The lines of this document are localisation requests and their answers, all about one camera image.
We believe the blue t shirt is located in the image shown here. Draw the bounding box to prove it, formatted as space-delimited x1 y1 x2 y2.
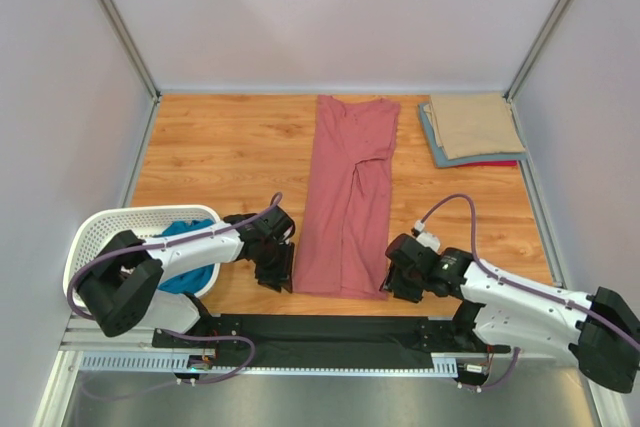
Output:
158 219 215 297

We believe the right aluminium frame post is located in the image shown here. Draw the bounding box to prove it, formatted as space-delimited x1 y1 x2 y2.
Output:
504 0 574 103

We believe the folded grey-blue t shirt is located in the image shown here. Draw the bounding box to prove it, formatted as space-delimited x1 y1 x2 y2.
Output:
418 103 526 168

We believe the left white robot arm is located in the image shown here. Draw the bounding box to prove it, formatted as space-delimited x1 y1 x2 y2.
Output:
66 205 296 342

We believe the folded beige t shirt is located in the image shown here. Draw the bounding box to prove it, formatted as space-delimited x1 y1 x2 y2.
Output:
425 92 525 160

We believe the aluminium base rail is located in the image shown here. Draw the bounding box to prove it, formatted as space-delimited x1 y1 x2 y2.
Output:
58 309 608 378

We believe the folded red t shirt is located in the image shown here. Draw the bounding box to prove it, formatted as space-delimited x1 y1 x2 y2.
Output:
458 160 518 168

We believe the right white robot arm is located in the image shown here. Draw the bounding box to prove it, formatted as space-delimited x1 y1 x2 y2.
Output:
381 233 639 394

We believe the aluminium frame post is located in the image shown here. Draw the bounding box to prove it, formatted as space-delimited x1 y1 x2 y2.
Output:
504 0 574 103
97 0 161 102

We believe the left aluminium frame post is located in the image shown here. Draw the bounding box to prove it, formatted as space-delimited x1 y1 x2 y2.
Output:
97 0 161 102

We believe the pink t shirt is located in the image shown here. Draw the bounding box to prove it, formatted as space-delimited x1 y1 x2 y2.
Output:
293 95 400 300

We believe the white plastic laundry basket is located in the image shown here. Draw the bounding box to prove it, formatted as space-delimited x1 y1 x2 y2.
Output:
62 205 221 293

